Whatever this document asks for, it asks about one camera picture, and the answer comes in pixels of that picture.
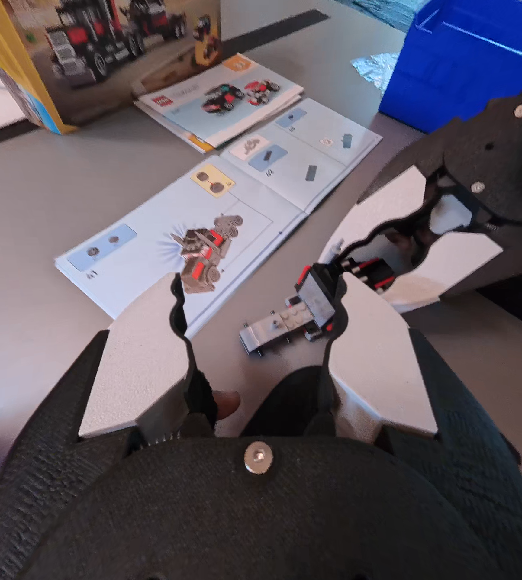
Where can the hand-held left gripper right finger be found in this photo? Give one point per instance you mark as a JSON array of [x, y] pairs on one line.
[[379, 362]]

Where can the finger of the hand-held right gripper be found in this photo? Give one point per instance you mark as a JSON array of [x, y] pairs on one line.
[[379, 204], [460, 263]]

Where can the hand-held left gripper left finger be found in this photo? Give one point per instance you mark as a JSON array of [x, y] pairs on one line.
[[138, 362]]

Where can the black red lego truck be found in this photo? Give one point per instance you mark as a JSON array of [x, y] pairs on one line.
[[315, 294]]

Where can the blue plastic object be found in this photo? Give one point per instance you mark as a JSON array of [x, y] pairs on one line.
[[469, 68]]

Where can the large lego set box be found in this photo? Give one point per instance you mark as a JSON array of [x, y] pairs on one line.
[[84, 90]]

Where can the person's right hand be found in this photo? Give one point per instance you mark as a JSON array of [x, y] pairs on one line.
[[401, 244]]

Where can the person's left hand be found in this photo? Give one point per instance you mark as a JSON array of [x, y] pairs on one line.
[[227, 403]]

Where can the open instruction booklet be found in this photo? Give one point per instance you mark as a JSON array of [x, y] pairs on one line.
[[152, 235]]

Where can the flat clear plastic bag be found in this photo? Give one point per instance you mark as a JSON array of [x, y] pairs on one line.
[[376, 70]]

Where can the closed instruction booklets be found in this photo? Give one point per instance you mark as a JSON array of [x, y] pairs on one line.
[[206, 118]]

